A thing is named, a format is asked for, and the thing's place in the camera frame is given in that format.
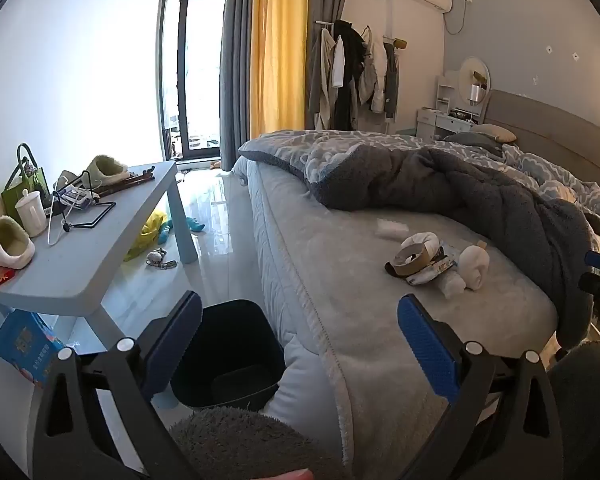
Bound white clothes hanger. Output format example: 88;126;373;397
47;194;81;247

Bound white shirt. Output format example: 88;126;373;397
330;35;346;89

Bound grey vest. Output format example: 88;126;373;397
382;42;402;122

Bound brown tape roll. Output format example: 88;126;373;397
384;244;443;279

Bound grey bed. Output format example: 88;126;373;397
235;130;600;480

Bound grey headboard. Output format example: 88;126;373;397
482;89;600;197

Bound white paper sheet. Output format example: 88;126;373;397
375;219;407;239

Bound dark brown sticks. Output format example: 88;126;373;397
96;170;156;197

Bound yellow plastic bag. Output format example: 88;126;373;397
124;210;170;262

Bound beige pillow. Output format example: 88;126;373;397
470;123;519;144

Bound green white fuzzy slipper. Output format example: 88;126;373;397
82;155;131;186
0;216;36;270

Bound yellow curtain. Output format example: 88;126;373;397
250;0;312;139

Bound black framed glass door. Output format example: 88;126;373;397
157;0;231;162

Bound white clothes rack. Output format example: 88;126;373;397
313;20;412;131

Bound person's right forearm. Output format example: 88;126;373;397
549;341;600;480

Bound white vanity table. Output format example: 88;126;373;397
416;107;482;141

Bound teal toy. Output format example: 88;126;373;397
160;216;207;246

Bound white air conditioner pipe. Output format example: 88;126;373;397
362;0;398;42

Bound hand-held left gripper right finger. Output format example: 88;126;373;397
397;294;566;480

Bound blue printed bag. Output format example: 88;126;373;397
0;310;66;389

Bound white desk shelf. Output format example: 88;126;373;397
435;75;462;111

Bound grey pillow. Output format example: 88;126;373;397
442;132;502;154

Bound blue white printed pouch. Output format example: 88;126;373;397
55;185;99;211

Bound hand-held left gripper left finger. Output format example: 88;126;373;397
27;290;203;480

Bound wide grey curtain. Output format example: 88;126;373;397
219;0;262;173

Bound white power cable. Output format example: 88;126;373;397
442;0;474;37

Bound black wire stand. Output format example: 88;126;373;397
54;171;117;232

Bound green gift bag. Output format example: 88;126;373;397
1;143;51;213

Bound white lidded cup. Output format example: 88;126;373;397
15;190;48;238

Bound round white mirror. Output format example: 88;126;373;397
458;56;492;106

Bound blue white tissue packet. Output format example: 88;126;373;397
410;245;463;287

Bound cream jacket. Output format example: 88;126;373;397
357;25;389;114

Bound grey fleece patterned blanket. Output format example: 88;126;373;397
237;129;600;348

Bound black coat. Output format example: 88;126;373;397
332;20;369;131

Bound black trash bin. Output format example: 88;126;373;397
170;299;287;409

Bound person's grey fleece leg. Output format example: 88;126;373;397
169;406;333;480

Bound light blue low table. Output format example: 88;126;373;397
0;161;199;408

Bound beige coat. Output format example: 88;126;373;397
311;27;339;131

